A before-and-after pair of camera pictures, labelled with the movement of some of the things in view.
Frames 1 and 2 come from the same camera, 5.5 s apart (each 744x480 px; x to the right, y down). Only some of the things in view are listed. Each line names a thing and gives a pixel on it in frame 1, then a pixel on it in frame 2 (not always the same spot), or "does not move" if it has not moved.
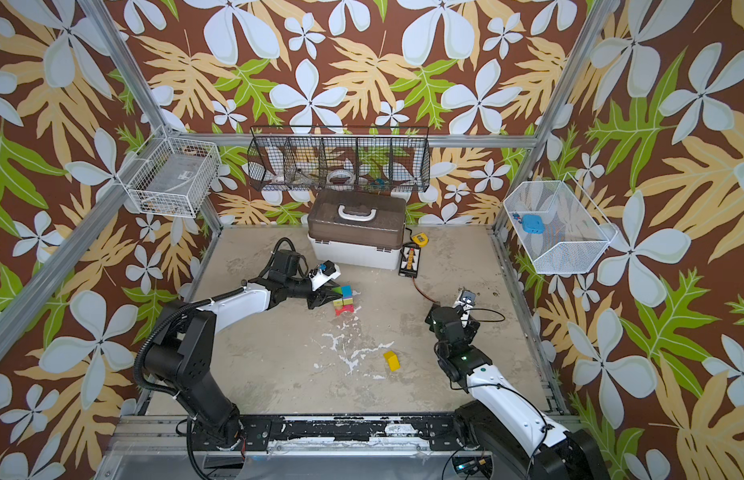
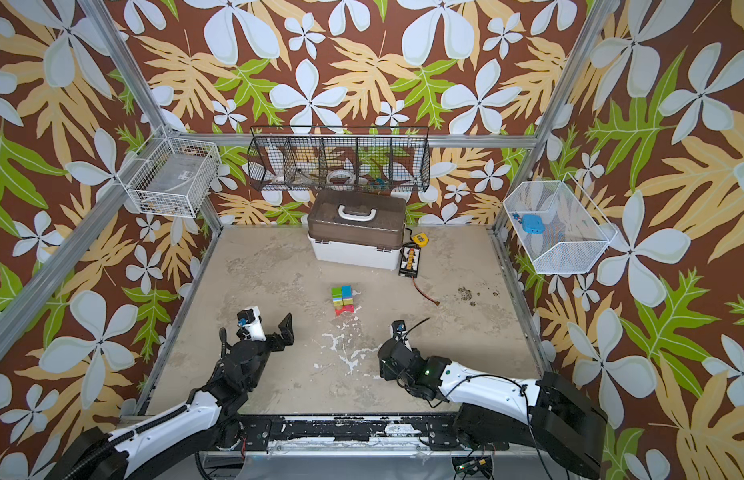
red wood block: x=348 y=308 does not move
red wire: x=420 y=291 does not move
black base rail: x=309 y=433 does not move
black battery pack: x=409 y=263 does not move
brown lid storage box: x=357 y=230 does not move
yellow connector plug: x=421 y=239 does not move
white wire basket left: x=172 y=176 does not move
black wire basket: x=386 y=159 does not move
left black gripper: x=322 y=296 → x=286 y=332
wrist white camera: x=318 y=279 → x=249 y=318
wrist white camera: x=465 y=305 → x=398 y=332
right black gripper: x=460 y=315 → x=386 y=357
